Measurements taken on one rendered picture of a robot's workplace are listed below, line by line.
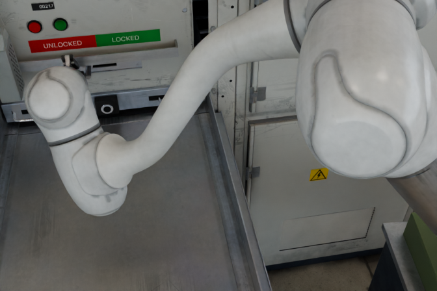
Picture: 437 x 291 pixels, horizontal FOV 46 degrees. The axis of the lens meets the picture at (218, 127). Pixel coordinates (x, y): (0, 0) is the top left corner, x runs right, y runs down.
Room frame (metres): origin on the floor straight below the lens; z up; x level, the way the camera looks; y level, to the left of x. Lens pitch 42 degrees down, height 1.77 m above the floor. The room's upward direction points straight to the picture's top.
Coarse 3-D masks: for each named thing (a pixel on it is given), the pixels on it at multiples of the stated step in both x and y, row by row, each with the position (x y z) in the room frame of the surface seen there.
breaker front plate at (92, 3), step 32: (0, 0) 1.07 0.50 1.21; (32, 0) 1.08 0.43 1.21; (64, 0) 1.09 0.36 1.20; (96, 0) 1.10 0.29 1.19; (128, 0) 1.12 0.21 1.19; (160, 0) 1.13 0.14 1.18; (32, 32) 1.08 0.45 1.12; (64, 32) 1.09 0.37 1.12; (96, 32) 1.10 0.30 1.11; (160, 32) 1.13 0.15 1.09; (128, 64) 1.11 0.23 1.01; (160, 64) 1.13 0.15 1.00
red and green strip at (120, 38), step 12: (84, 36) 1.10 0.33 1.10; (96, 36) 1.10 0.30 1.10; (108, 36) 1.11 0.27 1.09; (120, 36) 1.11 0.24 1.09; (132, 36) 1.12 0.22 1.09; (144, 36) 1.12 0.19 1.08; (156, 36) 1.13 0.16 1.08; (36, 48) 1.08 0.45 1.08; (48, 48) 1.08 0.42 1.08; (60, 48) 1.09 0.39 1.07; (72, 48) 1.09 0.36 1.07
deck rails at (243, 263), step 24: (216, 120) 0.99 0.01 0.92; (0, 144) 0.96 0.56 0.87; (216, 144) 0.97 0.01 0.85; (0, 168) 0.89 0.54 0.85; (216, 168) 0.89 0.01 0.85; (0, 192) 0.81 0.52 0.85; (216, 192) 0.81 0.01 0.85; (0, 216) 0.74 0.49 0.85; (240, 216) 0.69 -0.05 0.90; (240, 240) 0.67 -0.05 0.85; (240, 264) 0.61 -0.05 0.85; (240, 288) 0.55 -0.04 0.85
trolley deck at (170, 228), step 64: (128, 128) 1.04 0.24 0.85; (192, 128) 1.04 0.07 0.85; (64, 192) 0.81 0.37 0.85; (128, 192) 0.81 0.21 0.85; (192, 192) 0.81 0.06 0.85; (0, 256) 0.63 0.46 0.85; (64, 256) 0.63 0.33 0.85; (128, 256) 0.63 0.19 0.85; (192, 256) 0.63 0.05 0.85; (256, 256) 0.63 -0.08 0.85
